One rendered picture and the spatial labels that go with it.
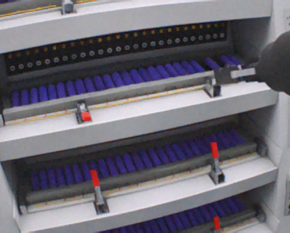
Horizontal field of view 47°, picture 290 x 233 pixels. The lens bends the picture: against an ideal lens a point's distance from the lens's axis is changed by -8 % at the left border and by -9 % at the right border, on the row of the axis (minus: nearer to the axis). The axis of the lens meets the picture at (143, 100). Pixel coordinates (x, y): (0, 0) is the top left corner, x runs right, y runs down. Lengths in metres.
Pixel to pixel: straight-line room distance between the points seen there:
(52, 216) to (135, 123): 0.27
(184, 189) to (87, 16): 0.42
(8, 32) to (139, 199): 0.43
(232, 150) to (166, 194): 0.20
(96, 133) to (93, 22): 0.20
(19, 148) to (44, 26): 0.23
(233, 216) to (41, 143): 0.54
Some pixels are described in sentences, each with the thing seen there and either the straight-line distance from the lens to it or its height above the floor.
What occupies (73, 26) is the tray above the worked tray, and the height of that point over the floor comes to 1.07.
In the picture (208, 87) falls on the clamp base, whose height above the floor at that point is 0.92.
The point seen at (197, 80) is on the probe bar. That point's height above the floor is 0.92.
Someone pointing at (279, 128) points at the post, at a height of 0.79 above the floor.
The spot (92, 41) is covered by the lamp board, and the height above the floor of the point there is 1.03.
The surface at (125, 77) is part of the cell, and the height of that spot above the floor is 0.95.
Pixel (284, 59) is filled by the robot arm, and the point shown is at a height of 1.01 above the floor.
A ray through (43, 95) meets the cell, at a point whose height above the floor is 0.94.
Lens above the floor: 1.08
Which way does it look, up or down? 14 degrees down
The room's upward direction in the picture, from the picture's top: 7 degrees counter-clockwise
